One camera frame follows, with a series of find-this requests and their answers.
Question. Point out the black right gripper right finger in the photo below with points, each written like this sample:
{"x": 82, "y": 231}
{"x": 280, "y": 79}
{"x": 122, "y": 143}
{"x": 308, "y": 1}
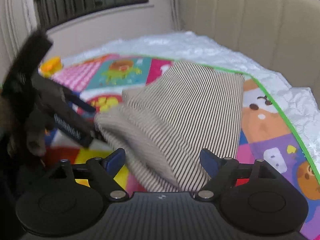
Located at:
{"x": 222, "y": 172}

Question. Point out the orange yellow plastic cup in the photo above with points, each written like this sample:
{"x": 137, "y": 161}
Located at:
{"x": 51, "y": 66}

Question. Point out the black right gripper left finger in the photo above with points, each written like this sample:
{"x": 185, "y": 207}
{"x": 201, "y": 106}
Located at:
{"x": 103, "y": 172}

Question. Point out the beige padded headboard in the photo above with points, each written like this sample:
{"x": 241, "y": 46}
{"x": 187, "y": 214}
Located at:
{"x": 280, "y": 35}

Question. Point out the grey curtain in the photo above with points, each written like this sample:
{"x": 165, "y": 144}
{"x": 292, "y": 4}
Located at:
{"x": 18, "y": 19}

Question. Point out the beige striped knit sweater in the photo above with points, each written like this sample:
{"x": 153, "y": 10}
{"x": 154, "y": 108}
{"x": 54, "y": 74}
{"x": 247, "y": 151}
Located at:
{"x": 164, "y": 125}

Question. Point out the white quilted bed cover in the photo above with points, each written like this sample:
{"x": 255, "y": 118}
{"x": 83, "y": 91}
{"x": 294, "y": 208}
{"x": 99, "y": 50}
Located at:
{"x": 296, "y": 101}

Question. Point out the left hand on gripper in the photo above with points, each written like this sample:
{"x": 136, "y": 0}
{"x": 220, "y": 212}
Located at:
{"x": 26, "y": 124}

